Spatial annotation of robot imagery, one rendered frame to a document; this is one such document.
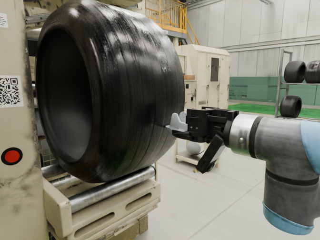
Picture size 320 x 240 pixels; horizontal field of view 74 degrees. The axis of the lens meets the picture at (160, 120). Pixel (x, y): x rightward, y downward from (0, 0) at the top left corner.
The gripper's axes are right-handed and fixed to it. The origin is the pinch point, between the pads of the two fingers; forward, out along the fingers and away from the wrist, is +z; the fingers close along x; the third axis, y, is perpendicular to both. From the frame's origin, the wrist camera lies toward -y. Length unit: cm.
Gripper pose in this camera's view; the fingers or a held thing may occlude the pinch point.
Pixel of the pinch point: (169, 129)
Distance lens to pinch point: 62.6
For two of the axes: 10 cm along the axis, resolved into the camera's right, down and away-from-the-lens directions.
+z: -7.2, -1.2, 6.8
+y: 0.0, -9.8, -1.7
